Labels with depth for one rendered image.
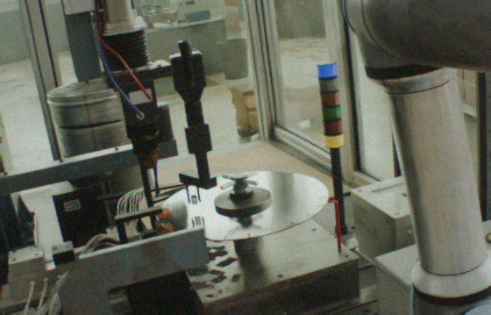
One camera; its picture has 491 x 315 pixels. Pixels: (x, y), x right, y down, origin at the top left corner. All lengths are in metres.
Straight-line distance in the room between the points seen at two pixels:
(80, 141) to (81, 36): 0.63
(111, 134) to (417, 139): 1.17
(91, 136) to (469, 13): 1.34
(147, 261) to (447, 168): 0.49
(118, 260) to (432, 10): 0.62
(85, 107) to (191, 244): 0.82
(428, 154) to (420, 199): 0.06
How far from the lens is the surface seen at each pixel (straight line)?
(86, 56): 1.18
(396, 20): 0.56
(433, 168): 0.71
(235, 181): 1.15
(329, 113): 1.34
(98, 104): 1.71
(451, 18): 0.54
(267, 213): 1.11
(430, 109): 0.68
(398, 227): 1.18
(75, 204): 1.49
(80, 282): 0.97
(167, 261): 0.98
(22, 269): 1.29
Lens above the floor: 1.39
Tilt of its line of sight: 17 degrees down
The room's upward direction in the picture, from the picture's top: 8 degrees counter-clockwise
